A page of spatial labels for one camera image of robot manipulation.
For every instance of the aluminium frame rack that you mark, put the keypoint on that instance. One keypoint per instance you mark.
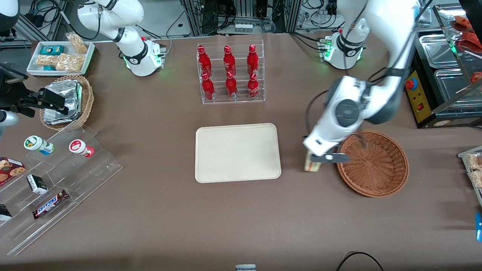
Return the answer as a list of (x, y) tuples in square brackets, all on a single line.
[(196, 17)]

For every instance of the clear bag of snacks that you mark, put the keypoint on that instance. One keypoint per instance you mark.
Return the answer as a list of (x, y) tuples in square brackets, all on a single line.
[(476, 179), (475, 161)]

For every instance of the red lid yogurt cup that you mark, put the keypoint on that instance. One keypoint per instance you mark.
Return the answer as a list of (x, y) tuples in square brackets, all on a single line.
[(79, 146)]

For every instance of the small teal packet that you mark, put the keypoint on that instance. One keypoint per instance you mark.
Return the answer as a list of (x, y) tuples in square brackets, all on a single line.
[(49, 68)]

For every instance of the green lid yogurt cup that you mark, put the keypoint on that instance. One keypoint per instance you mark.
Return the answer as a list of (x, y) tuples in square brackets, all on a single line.
[(35, 143)]

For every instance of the white power strip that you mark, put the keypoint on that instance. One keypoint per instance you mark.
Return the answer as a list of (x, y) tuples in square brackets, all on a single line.
[(243, 28)]

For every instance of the snickers chocolate bar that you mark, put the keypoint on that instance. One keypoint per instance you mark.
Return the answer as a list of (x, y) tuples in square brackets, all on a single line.
[(49, 204)]

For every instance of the grey tray with snacks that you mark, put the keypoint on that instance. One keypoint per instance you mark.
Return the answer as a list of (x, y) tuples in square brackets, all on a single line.
[(464, 153)]

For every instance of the clear bag of peanuts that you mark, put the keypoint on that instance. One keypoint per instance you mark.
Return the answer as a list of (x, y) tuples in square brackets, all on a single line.
[(77, 43)]

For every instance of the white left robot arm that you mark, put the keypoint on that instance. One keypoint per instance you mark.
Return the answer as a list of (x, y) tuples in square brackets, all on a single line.
[(380, 101)]

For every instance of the clear acrylic bottle rack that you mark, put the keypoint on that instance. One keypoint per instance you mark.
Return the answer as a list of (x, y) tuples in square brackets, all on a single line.
[(241, 101)]

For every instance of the large brown wicker basket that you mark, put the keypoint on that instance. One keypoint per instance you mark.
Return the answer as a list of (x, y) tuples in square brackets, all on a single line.
[(376, 165)]

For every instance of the red food pieces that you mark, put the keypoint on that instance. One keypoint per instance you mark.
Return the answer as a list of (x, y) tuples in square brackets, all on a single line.
[(469, 39)]

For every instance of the black food warmer case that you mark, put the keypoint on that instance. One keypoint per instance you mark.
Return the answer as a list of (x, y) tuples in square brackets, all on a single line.
[(425, 113)]

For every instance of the white rectangular snack tray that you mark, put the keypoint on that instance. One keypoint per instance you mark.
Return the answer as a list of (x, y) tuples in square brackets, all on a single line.
[(34, 69)]

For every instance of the red cookie box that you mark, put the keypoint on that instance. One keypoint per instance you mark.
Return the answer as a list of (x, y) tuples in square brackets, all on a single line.
[(9, 169)]

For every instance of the beige plastic tray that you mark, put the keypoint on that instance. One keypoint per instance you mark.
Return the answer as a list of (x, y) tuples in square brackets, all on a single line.
[(237, 152)]

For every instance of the teal snack packet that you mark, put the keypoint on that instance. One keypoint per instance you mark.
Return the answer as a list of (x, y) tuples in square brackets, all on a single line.
[(52, 50)]

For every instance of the small black white carton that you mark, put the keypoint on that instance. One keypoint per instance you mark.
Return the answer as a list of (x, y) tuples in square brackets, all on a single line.
[(36, 184)]

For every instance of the small tan wicker basket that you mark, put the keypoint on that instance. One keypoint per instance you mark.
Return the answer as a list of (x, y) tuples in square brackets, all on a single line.
[(87, 101)]

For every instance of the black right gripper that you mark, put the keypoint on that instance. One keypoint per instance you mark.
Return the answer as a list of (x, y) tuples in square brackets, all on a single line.
[(11, 94)]

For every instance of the clear acrylic stepped shelf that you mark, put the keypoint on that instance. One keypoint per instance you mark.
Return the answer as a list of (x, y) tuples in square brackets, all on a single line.
[(86, 177)]

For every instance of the silver foil wrapped package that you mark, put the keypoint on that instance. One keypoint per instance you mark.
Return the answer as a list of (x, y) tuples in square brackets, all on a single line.
[(69, 94)]

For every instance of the blue plastic object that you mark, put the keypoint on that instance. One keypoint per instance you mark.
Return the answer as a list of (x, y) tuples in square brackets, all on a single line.
[(479, 227)]

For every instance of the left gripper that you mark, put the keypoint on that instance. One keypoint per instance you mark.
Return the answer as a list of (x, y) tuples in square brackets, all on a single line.
[(304, 137)]

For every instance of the grey device edge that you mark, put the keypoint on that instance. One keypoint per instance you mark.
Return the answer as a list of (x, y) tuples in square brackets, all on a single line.
[(245, 267)]

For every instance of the metal food pan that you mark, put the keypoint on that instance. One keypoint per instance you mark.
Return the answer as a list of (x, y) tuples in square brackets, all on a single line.
[(437, 49), (452, 88)]

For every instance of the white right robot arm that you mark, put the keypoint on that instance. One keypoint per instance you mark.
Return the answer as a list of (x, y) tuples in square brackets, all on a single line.
[(131, 52)]

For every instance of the red emergency stop button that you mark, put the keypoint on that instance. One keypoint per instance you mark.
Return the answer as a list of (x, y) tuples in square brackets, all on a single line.
[(411, 84)]

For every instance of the large clear bag of crackers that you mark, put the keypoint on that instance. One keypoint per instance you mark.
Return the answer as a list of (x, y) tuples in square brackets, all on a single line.
[(69, 62)]

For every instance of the triangular sandwich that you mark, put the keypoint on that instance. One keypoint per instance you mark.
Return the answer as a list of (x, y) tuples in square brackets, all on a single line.
[(308, 162)]

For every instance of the red cola bottle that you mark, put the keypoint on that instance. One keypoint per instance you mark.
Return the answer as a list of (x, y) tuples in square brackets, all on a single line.
[(252, 60), (204, 62), (231, 86), (208, 88), (253, 87), (229, 62)]

